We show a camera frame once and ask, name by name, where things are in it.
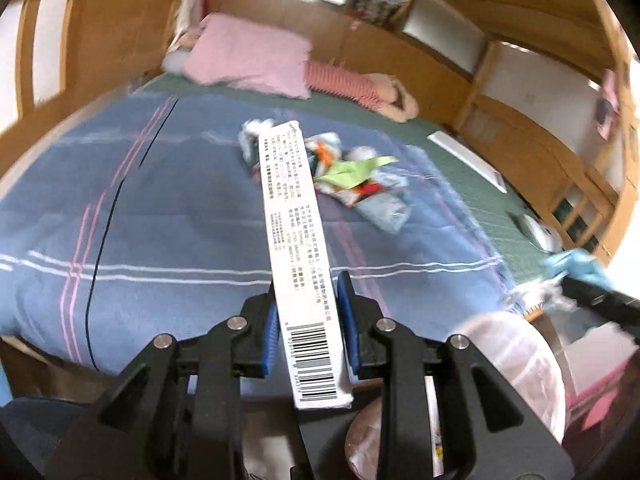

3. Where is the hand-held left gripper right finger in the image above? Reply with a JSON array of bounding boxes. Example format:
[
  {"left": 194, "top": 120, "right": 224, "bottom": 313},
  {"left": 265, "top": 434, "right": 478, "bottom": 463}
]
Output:
[{"left": 336, "top": 270, "right": 576, "bottom": 480}]

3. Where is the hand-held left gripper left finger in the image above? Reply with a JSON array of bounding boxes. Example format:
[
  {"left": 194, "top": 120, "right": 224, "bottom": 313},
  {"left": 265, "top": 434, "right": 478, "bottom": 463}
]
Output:
[{"left": 45, "top": 287, "right": 301, "bottom": 480}]

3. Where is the light blue plastic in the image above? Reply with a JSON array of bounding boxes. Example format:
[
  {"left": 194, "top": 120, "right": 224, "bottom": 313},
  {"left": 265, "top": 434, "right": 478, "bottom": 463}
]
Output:
[{"left": 544, "top": 248, "right": 614, "bottom": 292}]

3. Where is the long white carton box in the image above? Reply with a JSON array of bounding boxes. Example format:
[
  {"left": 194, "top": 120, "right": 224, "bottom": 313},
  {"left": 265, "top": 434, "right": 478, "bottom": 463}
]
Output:
[{"left": 260, "top": 120, "right": 353, "bottom": 411}]

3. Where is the bin with white plastic bag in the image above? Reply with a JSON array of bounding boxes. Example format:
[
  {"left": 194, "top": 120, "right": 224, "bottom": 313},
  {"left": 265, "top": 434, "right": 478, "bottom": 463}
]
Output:
[{"left": 345, "top": 310, "right": 568, "bottom": 480}]

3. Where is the white round device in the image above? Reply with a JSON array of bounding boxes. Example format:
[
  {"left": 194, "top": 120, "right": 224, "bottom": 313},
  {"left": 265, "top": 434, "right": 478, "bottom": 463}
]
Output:
[{"left": 510, "top": 212, "right": 563, "bottom": 254}]

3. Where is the pink plastic object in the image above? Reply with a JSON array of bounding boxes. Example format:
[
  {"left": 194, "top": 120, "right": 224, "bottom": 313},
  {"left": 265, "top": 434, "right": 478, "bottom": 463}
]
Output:
[{"left": 570, "top": 360, "right": 632, "bottom": 436}]

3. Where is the light blue snack wrapper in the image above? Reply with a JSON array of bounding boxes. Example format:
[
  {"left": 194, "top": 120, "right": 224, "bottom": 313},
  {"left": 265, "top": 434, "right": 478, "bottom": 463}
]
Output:
[{"left": 357, "top": 195, "right": 414, "bottom": 234}]

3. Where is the red orange snack wrapper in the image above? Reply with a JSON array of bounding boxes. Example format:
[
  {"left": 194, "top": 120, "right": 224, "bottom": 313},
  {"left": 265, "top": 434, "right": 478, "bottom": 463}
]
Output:
[{"left": 330, "top": 182, "right": 389, "bottom": 208}]

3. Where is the green paper scrap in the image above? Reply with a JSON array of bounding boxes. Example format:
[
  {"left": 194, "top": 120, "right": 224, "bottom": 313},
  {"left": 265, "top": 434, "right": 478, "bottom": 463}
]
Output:
[{"left": 317, "top": 155, "right": 400, "bottom": 187}]

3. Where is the blue plaid blanket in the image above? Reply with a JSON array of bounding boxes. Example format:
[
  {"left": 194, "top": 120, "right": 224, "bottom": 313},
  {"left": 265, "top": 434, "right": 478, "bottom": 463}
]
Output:
[{"left": 0, "top": 92, "right": 516, "bottom": 376}]

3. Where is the wooden side cabinet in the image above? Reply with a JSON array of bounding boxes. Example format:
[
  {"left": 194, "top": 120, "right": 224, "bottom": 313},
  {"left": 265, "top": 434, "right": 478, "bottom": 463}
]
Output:
[{"left": 450, "top": 35, "right": 640, "bottom": 267}]

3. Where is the white flat panel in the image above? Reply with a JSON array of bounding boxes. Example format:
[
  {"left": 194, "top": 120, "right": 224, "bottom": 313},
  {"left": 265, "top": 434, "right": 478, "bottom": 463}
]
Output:
[{"left": 427, "top": 131, "right": 508, "bottom": 193}]

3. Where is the red striped plush toy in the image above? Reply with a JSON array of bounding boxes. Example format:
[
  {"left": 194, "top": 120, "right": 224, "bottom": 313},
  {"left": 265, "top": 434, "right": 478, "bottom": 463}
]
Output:
[{"left": 305, "top": 61, "right": 421, "bottom": 123}]

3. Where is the wooden headboard cabinet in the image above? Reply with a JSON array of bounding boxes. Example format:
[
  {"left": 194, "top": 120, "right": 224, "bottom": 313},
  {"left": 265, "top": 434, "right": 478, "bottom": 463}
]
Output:
[{"left": 205, "top": 0, "right": 481, "bottom": 133}]

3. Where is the pink pillow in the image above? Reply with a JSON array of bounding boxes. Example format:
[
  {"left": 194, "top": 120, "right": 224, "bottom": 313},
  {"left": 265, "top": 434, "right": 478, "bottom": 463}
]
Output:
[{"left": 182, "top": 12, "right": 313, "bottom": 100}]

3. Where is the grey blue pillow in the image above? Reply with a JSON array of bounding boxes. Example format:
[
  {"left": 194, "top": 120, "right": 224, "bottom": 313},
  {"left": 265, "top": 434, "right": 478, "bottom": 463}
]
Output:
[{"left": 161, "top": 35, "right": 201, "bottom": 73}]

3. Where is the pink folded cloth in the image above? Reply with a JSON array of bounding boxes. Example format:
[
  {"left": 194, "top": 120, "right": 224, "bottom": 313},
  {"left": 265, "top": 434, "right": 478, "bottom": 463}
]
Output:
[{"left": 175, "top": 0, "right": 213, "bottom": 51}]

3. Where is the wooden door with glass panels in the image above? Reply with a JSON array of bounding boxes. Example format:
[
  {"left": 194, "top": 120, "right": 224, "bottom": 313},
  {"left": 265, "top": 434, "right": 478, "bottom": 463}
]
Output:
[{"left": 0, "top": 0, "right": 187, "bottom": 136}]

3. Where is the pink wall sticker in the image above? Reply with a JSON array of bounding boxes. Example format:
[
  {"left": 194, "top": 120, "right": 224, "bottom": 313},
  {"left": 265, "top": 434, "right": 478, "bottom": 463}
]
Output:
[{"left": 594, "top": 69, "right": 622, "bottom": 142}]

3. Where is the wooden bed frame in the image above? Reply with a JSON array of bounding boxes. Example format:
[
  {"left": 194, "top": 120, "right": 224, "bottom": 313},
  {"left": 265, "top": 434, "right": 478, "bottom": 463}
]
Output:
[{"left": 0, "top": 335, "right": 121, "bottom": 406}]

